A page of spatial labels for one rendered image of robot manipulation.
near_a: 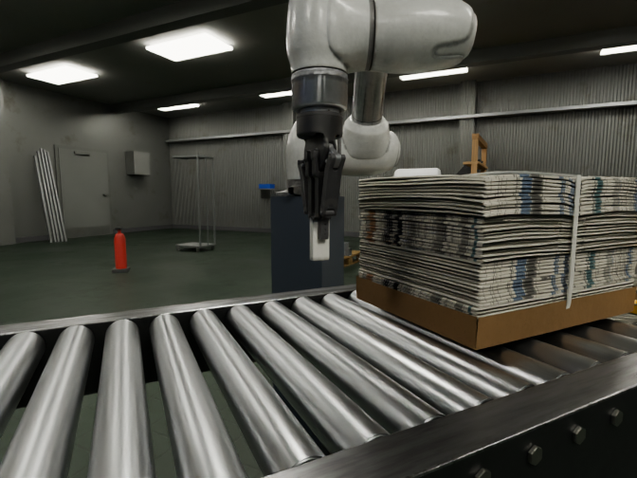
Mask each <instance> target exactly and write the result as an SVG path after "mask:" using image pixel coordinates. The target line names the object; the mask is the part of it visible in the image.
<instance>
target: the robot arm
mask: <svg viewBox="0 0 637 478"><path fill-rule="evenodd" d="M476 31H477V16H476V14H475V13H474V12H473V9H472V8H471V7H470V6H469V5H468V4H467V3H466V2H464V1H462V0H289V4H288V12H287V21H286V48H287V57H288V60H289V63H290V66H291V75H292V78H291V83H292V110H293V111H294V112H296V113H298V115H297V120H296V122H295V123H294V125H293V127H292V129H291V131H290V134H289V137H288V141H287V145H286V172H287V188H286V190H285V191H281V192H277V193H276V196H302V205H303V213H304V214H308V218H309V219H310V260H311V261H324V260H329V219H331V217H332V216H336V215H337V205H338V198H339V197H340V192H339V190H340V182H341V176H342V175H347V176H366V175H379V174H383V173H385V172H387V171H389V170H391V169H392V168H393V167H394V166H396V165H397V163H398V160H399V157H400V142H399V140H398V137H397V135H396V134H395V133H394V132H392V131H390V129H389V124H388V122H387V121H386V119H385V118H384V117H383V116H382V114H383V106H384V99H385V91H386V83H387V76H388V73H391V74H420V73H431V72H437V71H441V70H445V69H448V68H451V67H452V66H455V65H457V64H459V63H460V62H461V61H462V60H463V59H464V58H465V57H467V56H468V54H469V52H470V51H471V48H472V47H473V44H474V40H475V36H476ZM350 73H355V83H354V98H353V113H352V115H351V116H350V117H349V118H347V119H346V120H345V123H344V126H343V117H342V116H341V113H344V112H345V111H346V110H347V104H348V74H350Z"/></svg>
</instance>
